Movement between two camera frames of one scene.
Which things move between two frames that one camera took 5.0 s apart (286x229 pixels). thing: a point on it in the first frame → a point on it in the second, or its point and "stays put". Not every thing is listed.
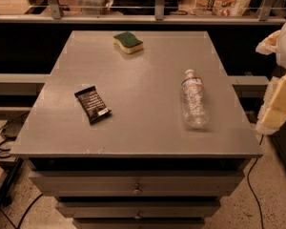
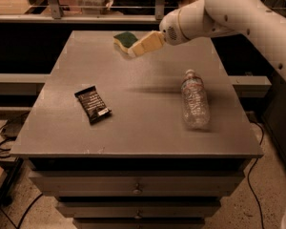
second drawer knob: [137, 217] stays put
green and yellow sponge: [128, 42] stays put
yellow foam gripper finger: [279, 103] → [153, 38]
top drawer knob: [137, 190] stays put
